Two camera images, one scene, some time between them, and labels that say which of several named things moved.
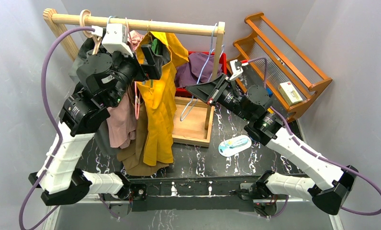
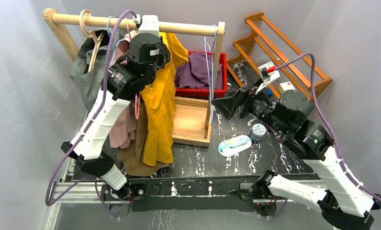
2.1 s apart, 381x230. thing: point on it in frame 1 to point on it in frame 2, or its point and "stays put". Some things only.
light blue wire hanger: [191, 99] to [211, 75]
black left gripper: [143, 67] to [158, 59]
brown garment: [133, 157] stays put
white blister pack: [229, 146] stays put
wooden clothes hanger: [83, 15] stays put
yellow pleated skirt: [158, 97] stays put
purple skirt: [199, 68] stays put
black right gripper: [209, 92] to [227, 105]
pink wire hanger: [136, 115] stays put
